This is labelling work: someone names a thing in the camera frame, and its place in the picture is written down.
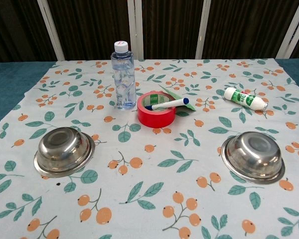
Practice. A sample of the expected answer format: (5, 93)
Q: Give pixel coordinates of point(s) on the metal bowl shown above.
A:
(64, 154)
(254, 159)

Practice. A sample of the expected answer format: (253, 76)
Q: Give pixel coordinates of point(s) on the red tape roll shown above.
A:
(154, 118)

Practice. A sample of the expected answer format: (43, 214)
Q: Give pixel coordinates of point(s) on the white marker with blue cap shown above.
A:
(169, 103)

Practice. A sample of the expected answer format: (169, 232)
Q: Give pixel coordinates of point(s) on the green paper packet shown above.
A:
(187, 103)

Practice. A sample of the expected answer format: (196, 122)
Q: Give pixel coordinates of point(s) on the clear plastic water bottle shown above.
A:
(123, 82)

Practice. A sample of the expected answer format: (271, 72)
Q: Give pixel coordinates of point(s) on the floral orange fruit tablecloth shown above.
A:
(149, 199)

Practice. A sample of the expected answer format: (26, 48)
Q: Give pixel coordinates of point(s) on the small white green bottle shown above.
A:
(244, 98)

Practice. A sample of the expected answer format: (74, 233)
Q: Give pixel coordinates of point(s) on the teal table cover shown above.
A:
(5, 82)

